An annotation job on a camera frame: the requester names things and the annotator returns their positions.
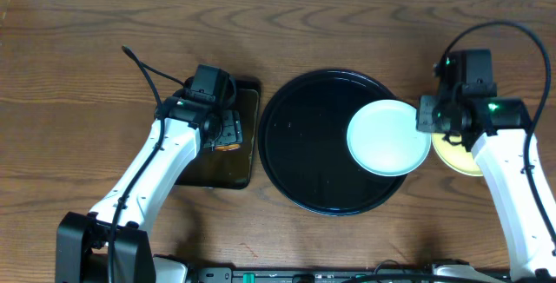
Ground orange green scrub sponge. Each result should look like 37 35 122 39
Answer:
215 143 241 152

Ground yellow plate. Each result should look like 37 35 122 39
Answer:
432 134 483 176

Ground light blue plate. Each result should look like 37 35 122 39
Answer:
346 100 431 177

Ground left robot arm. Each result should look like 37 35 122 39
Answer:
55 96 242 282

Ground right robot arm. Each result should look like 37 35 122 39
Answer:
417 95 555 281

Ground black rectangular tray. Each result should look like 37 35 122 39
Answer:
175 76 261 189

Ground black round tray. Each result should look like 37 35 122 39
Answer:
258 69 405 216

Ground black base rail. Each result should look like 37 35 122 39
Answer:
190 266 512 283

